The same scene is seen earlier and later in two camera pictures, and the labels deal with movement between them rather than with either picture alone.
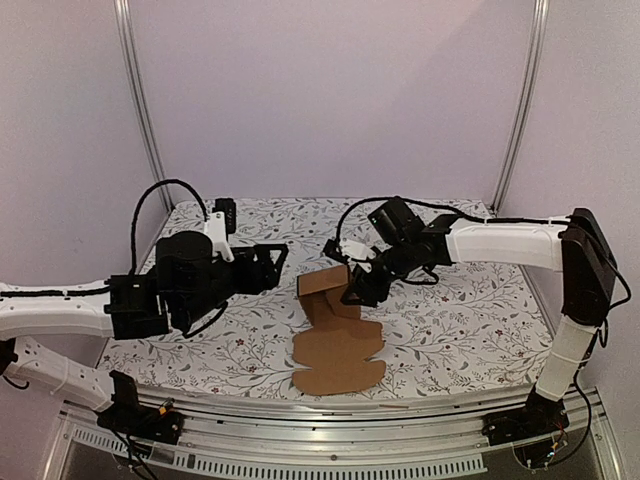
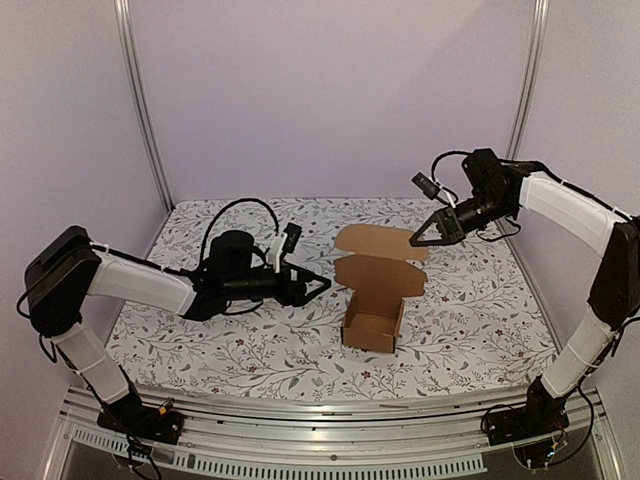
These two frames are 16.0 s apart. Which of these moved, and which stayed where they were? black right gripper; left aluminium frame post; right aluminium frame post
Moved: black right gripper
Stayed: left aluminium frame post; right aluminium frame post
